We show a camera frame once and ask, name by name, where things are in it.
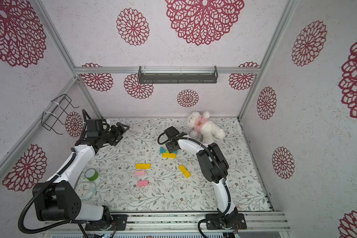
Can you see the clear tape roll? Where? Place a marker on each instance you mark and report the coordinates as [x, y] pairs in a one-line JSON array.
[[85, 190]]

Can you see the black wire wall rack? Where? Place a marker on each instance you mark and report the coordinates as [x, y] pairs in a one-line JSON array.
[[52, 116]]

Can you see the yellow block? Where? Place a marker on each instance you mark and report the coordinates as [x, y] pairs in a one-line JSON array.
[[169, 155], [184, 170], [143, 166]]

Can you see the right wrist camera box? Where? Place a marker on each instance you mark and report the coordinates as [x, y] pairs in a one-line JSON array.
[[171, 132]]

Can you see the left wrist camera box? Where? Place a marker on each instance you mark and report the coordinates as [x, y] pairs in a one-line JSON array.
[[94, 127]]

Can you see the black wall shelf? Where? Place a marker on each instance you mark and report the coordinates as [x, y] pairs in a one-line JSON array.
[[177, 75]]

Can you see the white teddy bear pink shirt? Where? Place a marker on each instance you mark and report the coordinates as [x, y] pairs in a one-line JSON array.
[[200, 125]]

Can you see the light pink block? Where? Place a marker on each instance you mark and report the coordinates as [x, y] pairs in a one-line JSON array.
[[140, 173]]

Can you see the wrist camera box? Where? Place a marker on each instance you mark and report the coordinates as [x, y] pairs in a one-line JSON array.
[[94, 127], [171, 132]]

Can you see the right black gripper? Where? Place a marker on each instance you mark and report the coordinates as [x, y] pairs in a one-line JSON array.
[[169, 146]]

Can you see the green tape roll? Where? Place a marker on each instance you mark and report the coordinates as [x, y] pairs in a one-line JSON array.
[[91, 175]]

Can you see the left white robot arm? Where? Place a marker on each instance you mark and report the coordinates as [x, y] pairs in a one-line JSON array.
[[56, 199]]

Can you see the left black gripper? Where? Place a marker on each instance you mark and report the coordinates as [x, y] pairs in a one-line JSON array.
[[120, 136]]

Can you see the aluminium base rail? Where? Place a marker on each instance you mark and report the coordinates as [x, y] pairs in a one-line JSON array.
[[163, 222]]

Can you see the hot pink block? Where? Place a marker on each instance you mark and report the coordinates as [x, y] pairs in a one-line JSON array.
[[142, 183]]

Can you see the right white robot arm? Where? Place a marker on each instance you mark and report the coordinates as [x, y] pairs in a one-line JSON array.
[[214, 168]]

